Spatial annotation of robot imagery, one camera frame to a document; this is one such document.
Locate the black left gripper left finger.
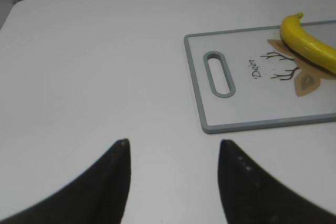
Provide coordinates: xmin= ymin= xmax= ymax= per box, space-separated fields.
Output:
xmin=1 ymin=139 xmax=131 ymax=223

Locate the white grey-rimmed cutting board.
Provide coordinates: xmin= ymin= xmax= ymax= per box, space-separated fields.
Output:
xmin=184 ymin=26 xmax=335 ymax=134

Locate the yellow plastic banana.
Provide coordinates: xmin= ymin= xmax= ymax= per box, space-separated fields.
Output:
xmin=280 ymin=13 xmax=335 ymax=73

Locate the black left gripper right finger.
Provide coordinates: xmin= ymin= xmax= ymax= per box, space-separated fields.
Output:
xmin=217 ymin=140 xmax=335 ymax=223

